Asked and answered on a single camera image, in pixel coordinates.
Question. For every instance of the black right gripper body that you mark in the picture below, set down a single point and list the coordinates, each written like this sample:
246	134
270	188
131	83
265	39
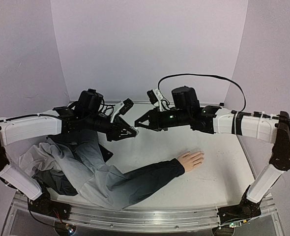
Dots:
152	120

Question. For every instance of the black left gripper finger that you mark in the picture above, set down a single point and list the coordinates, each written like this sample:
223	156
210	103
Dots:
125	124
125	134

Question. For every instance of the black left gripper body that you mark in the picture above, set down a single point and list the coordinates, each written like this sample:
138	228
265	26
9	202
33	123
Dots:
100	130

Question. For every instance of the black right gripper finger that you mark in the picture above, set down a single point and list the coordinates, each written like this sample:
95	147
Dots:
145	117
139	124

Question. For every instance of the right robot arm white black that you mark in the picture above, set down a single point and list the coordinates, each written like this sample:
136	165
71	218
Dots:
274	129

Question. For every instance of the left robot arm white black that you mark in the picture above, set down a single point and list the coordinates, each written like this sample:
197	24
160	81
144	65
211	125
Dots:
85	113

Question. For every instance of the mannequin hand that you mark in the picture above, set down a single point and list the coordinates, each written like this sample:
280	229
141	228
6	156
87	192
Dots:
191	160

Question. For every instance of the grey black jacket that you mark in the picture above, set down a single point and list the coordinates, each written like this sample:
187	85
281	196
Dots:
73	164

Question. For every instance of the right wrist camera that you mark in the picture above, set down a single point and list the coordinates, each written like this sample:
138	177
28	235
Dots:
158	100

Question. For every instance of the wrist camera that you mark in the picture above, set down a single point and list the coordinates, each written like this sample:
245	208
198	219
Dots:
158	100
121	108

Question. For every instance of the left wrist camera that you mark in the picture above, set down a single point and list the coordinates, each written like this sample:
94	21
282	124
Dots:
121	108

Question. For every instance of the aluminium back table rail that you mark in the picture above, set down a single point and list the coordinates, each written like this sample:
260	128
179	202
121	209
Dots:
113	102

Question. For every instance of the aluminium table rail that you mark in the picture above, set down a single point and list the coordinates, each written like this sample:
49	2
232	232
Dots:
248	158
113	102

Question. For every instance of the aluminium front rail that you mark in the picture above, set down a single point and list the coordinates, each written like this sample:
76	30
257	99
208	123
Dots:
142	220

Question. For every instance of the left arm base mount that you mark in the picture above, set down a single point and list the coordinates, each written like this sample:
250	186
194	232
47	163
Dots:
44	205

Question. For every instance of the aluminium right table rail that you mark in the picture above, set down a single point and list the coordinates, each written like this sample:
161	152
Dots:
248	158

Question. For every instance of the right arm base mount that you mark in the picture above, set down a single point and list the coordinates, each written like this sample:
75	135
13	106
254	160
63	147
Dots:
245	210

